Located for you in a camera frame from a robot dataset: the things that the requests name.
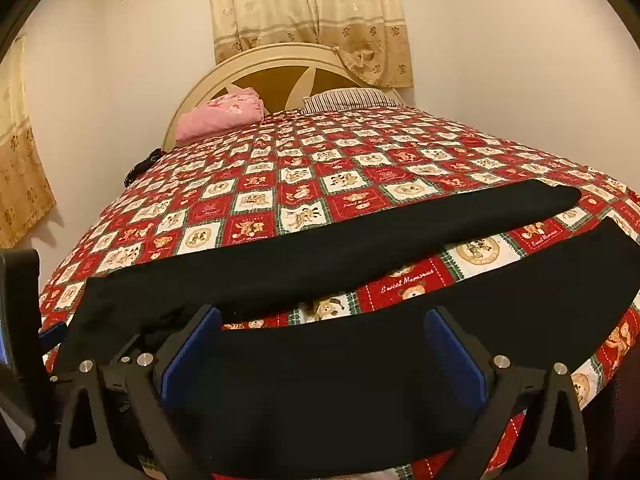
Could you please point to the cream wooden headboard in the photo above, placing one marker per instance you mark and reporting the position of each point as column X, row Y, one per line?
column 270, row 85

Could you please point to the striped pillow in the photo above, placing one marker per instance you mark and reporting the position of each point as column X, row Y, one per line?
column 350, row 97

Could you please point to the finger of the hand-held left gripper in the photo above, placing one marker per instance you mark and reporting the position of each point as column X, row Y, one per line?
column 54, row 334

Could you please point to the beige patterned window curtain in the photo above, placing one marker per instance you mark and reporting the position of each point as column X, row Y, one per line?
column 20, row 160
column 310, row 10

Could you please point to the red checkered bear print quilt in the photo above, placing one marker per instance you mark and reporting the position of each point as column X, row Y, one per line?
column 250, row 200

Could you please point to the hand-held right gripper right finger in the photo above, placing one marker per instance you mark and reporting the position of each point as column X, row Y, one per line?
column 452, row 352

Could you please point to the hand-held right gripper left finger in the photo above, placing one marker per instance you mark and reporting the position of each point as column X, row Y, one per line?
column 192, row 352

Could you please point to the pink folded blanket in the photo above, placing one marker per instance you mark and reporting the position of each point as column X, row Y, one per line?
column 220, row 112

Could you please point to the black object beside bed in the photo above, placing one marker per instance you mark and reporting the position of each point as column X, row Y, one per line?
column 142, row 166

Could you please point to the black pants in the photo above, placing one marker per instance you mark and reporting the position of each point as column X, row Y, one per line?
column 350, row 385

